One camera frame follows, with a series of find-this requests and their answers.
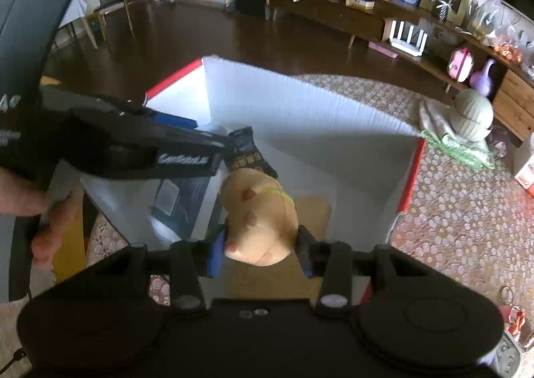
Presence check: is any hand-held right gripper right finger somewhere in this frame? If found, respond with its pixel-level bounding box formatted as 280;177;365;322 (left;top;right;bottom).
297;225;422;316

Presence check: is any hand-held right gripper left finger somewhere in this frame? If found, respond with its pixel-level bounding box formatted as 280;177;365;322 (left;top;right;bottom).
89;223;229;316

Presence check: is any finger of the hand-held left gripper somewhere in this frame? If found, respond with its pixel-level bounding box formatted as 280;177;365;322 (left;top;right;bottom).
62;111;237;179
100;95;198;129

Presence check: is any blue white packet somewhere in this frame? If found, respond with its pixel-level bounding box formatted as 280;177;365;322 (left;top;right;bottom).
151;175;212;239

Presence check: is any beige squishy toy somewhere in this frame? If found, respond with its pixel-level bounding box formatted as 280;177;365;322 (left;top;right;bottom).
219;169;299;267

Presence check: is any black snack packet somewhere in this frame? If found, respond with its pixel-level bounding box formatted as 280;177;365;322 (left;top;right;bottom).
225;125;279;179

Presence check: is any red cardboard box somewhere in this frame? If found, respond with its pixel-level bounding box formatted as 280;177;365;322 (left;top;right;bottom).
50;55;429;312

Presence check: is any person's left hand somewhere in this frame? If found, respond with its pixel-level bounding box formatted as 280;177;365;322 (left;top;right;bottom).
0;172;86;270

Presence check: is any wooden chair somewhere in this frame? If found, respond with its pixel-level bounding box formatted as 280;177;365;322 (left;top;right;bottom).
81;0;135;49

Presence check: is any folded green towel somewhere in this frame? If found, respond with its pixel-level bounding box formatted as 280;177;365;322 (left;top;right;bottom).
419;98;496;170

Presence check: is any wooden television cabinet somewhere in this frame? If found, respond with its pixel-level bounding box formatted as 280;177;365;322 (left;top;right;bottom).
266;0;534;143

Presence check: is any key bunch with charms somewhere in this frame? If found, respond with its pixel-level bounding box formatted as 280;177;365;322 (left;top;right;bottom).
498;286;529;336

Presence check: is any pink flat box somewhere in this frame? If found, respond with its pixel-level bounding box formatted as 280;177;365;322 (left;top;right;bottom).
369;40;399;59

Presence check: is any clear plastic container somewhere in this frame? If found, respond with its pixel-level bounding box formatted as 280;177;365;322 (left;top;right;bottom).
489;125;513;158

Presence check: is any orange tissue box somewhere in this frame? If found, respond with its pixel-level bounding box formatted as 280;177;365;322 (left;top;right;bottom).
514;143;534;198

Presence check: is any white router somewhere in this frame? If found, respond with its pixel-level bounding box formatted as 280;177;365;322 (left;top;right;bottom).
387;19;431;58

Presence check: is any pink toy case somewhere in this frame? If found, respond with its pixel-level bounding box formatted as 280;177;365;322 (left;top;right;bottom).
448;47;475;82

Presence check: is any purple swan toy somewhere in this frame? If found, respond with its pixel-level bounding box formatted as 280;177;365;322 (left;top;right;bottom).
470;58;500;97

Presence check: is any plastic bag of oranges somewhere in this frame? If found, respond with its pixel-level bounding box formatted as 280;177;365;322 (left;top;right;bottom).
492;29;527;64

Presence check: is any clear plastic bag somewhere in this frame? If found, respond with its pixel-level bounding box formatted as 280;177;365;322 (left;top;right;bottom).
469;0;516;41

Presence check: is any wooden photo frame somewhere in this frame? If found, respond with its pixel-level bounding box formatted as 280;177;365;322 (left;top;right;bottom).
419;0;470;25

